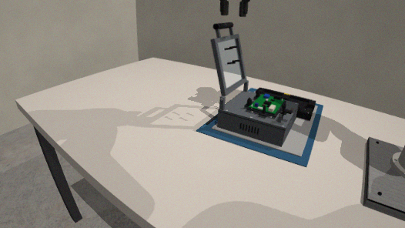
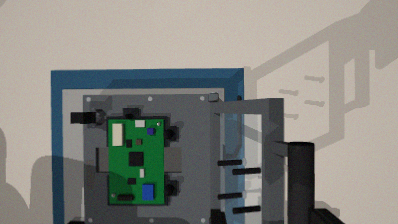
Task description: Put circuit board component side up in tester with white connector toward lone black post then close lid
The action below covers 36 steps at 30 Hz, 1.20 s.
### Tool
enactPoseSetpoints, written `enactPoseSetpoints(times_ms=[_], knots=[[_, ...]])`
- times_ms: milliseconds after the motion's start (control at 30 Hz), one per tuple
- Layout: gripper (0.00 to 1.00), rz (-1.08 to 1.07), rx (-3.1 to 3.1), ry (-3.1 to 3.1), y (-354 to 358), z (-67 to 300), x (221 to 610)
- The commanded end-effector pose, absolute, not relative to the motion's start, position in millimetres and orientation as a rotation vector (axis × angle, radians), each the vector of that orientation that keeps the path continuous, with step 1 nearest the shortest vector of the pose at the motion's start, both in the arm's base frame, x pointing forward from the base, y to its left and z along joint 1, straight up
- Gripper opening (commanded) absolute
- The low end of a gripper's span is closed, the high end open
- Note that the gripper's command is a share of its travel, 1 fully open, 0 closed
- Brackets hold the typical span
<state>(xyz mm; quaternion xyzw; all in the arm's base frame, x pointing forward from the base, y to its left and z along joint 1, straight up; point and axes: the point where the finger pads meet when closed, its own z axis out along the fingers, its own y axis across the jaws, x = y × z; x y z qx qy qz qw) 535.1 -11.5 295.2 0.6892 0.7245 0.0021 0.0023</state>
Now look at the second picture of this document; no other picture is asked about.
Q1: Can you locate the green circuit board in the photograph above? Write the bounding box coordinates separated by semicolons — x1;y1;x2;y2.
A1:
108;119;164;204

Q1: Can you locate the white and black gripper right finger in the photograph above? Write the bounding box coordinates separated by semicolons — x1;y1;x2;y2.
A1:
311;208;345;224

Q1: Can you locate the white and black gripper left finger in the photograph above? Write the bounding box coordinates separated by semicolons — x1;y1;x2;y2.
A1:
211;209;227;224

